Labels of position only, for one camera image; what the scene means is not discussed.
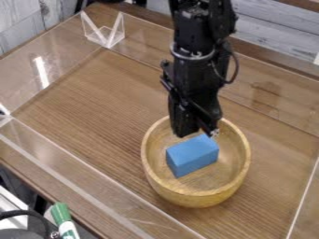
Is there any clear acrylic tray wall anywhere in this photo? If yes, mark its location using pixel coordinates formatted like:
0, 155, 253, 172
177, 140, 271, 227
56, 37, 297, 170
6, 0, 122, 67
0, 104, 207, 239

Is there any green capped white marker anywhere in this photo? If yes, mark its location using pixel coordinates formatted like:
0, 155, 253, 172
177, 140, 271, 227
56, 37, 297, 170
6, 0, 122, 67
49, 202, 80, 239

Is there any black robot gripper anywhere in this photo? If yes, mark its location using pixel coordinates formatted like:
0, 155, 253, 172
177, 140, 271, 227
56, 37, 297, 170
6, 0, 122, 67
160, 50, 223, 138

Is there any black cable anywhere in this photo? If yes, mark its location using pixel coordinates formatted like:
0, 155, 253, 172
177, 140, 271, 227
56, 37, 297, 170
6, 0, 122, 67
0, 210, 53, 239

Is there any brown wooden bowl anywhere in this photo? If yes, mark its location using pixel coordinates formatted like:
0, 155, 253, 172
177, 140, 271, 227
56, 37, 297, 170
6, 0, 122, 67
140, 116, 252, 208

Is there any clear acrylic corner bracket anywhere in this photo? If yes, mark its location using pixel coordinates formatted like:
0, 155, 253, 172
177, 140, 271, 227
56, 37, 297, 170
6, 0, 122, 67
80, 11, 124, 49

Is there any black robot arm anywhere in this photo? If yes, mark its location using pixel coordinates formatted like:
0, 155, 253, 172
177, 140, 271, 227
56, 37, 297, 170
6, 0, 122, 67
160, 0, 237, 137

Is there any blue foam block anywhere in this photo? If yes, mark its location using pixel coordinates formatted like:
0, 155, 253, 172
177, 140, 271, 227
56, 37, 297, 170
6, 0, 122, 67
165, 134, 219, 177

